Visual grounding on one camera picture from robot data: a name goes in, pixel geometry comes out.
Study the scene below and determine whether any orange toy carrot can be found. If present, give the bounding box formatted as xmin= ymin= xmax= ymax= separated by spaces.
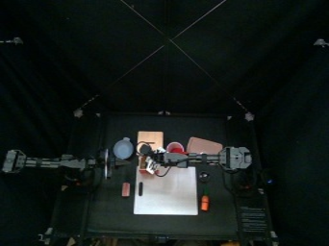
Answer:
xmin=200 ymin=187 xmax=211 ymax=212

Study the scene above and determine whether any red cup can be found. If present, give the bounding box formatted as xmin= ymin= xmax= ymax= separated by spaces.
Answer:
xmin=165 ymin=141 xmax=185 ymax=155

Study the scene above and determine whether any light wooden board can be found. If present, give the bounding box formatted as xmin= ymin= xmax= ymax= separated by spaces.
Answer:
xmin=136 ymin=130 xmax=164 ymax=153

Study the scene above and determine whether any blue-grey round plate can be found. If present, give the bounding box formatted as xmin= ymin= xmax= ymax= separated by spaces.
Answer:
xmin=112 ymin=136 xmax=135 ymax=160

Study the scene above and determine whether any white text label sticker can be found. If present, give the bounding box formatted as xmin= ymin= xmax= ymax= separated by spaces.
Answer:
xmin=237 ymin=206 xmax=268 ymax=234

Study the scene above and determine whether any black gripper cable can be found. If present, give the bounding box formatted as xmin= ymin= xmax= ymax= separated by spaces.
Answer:
xmin=152 ymin=165 xmax=175 ymax=178

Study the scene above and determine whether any white cutting board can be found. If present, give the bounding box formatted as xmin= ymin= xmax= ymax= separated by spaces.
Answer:
xmin=132 ymin=165 xmax=200 ymax=216

